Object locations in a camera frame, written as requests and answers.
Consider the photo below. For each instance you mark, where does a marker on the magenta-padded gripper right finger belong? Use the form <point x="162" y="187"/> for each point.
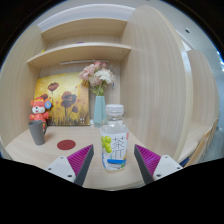
<point x="148" y="160"/>

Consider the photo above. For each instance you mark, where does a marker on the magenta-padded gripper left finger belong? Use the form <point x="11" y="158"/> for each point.
<point x="80" y="160"/>

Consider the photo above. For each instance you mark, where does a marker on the clear drink bottle white label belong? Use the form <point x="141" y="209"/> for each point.
<point x="115" y="146"/>

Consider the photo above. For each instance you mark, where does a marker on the flat round red coaster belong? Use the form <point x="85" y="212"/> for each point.
<point x="66" y="144"/>

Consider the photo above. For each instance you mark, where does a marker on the grey mug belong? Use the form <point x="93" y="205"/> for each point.
<point x="36" y="133"/>

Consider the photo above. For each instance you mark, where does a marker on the yellow poppy flower painting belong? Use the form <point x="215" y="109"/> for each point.
<point x="63" y="100"/>

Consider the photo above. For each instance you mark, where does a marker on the red plush toy figure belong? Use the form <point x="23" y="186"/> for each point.
<point x="39" y="111"/>

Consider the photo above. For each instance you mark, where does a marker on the pink white flower bouquet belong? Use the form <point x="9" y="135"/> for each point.
<point x="98" y="76"/>

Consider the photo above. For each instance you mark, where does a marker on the white light bar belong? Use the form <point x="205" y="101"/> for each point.
<point x="80" y="62"/>

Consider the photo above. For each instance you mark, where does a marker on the wooden desk shelf unit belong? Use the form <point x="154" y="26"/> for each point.
<point x="80" y="51"/>

